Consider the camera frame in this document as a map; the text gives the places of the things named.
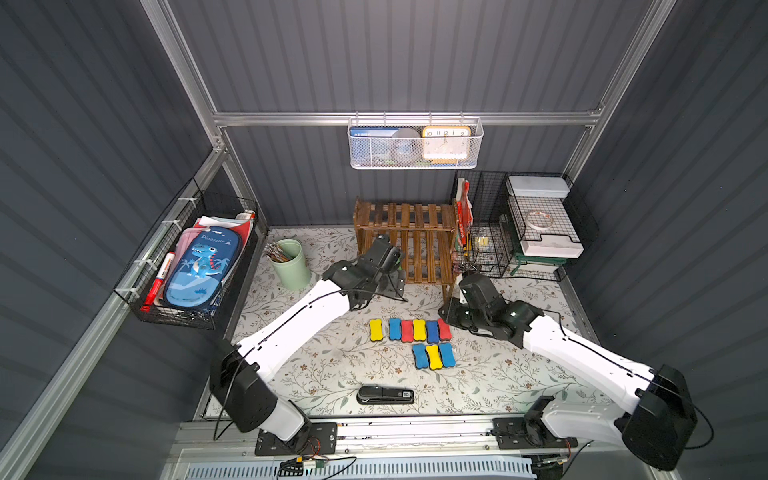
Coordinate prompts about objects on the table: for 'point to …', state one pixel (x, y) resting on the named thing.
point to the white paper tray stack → (542, 221)
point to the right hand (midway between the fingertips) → (444, 308)
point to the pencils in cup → (274, 252)
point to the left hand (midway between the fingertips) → (388, 279)
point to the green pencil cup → (294, 273)
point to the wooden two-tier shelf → (426, 234)
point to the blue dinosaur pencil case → (202, 269)
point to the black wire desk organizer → (493, 244)
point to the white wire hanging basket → (382, 157)
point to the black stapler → (380, 395)
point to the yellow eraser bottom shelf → (435, 362)
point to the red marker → (158, 284)
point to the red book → (464, 213)
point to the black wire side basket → (193, 204)
